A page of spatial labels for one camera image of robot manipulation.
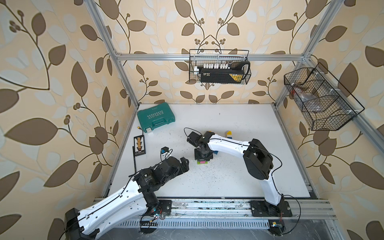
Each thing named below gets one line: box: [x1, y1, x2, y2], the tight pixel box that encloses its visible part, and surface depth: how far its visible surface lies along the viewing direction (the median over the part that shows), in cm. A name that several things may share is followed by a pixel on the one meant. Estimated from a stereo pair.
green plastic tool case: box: [137, 102, 176, 133], surface depth 110 cm
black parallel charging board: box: [133, 134, 146, 157], surface depth 98 cm
